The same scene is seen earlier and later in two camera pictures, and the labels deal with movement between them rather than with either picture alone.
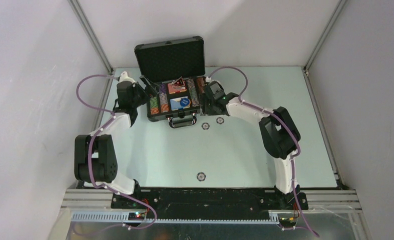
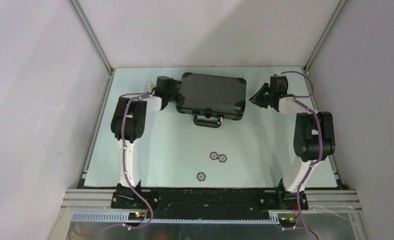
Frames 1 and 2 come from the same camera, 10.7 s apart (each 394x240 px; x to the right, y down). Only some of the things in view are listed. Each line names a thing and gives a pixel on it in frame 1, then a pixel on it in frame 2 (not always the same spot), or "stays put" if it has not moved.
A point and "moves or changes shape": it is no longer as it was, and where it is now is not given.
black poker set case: (176, 68) moves or changes shape
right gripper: (206, 110) → (257, 98)
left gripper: (154, 88) → (175, 86)
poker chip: (220, 120) → (222, 158)
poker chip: (205, 126) → (214, 155)
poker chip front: (201, 176) stays put
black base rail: (147, 203) stays put
